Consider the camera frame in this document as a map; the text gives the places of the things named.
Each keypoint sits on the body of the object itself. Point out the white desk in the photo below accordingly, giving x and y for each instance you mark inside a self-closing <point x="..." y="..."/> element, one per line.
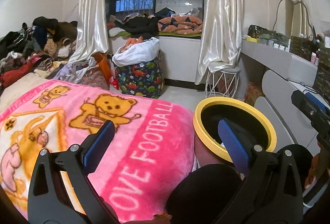
<point x="278" y="59"/>

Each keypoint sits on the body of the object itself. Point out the beige bed sheet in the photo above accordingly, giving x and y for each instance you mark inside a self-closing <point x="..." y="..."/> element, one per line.
<point x="18" y="90"/>

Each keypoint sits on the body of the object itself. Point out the green mat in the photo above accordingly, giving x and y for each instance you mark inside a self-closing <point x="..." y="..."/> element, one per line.
<point x="180" y="34"/>

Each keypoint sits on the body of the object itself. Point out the large white plastic bag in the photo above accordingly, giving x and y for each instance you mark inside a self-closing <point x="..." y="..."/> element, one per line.
<point x="136" y="52"/>

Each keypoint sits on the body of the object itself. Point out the pink bottle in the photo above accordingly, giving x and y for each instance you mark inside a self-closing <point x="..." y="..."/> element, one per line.
<point x="313" y="58"/>

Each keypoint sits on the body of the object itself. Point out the yellow rimmed black bin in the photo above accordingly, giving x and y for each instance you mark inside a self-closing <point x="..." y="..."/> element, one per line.
<point x="233" y="100"/>

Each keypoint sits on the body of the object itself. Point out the orange patterned quilt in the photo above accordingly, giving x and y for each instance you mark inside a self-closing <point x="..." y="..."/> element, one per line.
<point x="180" y="24"/>

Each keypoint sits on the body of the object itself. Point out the dark blue garment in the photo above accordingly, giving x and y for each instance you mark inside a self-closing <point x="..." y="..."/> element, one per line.
<point x="165" y="11"/>

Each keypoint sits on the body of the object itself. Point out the white chair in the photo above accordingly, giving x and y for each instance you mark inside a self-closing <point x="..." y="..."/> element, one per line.
<point x="275" y="115"/>

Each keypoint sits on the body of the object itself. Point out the cream satin curtain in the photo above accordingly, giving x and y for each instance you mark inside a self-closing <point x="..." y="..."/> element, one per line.
<point x="92" y="7"/>
<point x="219" y="20"/>

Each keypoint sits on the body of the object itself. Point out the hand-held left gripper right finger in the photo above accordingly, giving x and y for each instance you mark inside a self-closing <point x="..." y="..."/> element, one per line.
<point x="232" y="146"/>

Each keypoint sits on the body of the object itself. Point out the pile of clothes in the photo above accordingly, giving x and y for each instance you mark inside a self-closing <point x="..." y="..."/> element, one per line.
<point x="38" y="41"/>

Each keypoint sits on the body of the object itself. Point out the cream framed mirror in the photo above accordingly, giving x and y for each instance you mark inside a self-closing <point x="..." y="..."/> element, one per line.
<point x="285" y="17"/>

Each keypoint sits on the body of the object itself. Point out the row of small bottles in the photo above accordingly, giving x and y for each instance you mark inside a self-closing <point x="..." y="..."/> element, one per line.
<point x="277" y="44"/>

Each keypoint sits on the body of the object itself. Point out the pink printed blanket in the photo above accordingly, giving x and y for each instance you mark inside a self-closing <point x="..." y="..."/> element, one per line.
<point x="154" y="141"/>

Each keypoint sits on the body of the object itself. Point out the person's right hand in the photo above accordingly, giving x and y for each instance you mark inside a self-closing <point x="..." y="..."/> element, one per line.
<point x="313" y="172"/>

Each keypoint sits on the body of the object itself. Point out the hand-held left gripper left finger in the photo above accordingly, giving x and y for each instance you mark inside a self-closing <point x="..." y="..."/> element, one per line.
<point x="99" y="141"/>

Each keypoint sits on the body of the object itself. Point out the orange patterned box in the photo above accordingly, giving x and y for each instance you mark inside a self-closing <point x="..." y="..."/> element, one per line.
<point x="254" y="93"/>

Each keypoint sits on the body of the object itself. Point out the black jacket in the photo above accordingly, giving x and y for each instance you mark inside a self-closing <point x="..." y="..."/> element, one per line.
<point x="141" y="25"/>

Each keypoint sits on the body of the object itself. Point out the white garment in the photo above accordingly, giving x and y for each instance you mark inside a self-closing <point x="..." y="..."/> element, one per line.
<point x="193" y="11"/>

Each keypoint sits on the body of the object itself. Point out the dark patterned drawer box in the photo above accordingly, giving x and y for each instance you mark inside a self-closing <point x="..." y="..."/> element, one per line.
<point x="322" y="77"/>

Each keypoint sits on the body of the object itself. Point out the white pillow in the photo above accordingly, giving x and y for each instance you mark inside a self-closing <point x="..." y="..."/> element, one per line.
<point x="116" y="32"/>

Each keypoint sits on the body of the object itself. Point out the orange tote bag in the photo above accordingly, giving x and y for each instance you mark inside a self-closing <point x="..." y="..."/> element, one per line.
<point x="103" y="64"/>

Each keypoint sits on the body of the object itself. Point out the dinosaur print fabric basket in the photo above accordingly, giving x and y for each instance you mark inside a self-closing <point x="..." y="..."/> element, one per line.
<point x="139" y="79"/>

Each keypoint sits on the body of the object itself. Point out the dark patterned storage box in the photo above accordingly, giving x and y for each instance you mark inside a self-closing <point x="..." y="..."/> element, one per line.
<point x="301" y="46"/>

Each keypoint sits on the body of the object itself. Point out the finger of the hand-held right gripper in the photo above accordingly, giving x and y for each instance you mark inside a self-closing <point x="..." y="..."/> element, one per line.
<point x="315" y="100"/>
<point x="301" y="101"/>

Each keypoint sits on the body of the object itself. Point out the clear cosmetic bag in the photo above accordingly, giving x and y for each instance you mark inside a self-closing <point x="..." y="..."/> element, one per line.
<point x="260" y="32"/>

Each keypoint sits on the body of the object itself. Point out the orange cloth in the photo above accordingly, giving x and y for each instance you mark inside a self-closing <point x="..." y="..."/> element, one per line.
<point x="131" y="42"/>

